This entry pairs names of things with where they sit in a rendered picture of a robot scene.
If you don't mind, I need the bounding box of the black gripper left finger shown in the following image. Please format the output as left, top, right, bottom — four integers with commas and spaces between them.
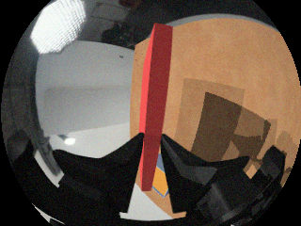
52, 132, 144, 214

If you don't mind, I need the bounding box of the red lid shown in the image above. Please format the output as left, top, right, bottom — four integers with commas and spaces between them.
138, 23, 173, 192

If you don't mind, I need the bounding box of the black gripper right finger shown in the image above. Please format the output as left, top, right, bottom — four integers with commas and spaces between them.
161, 133, 249, 214

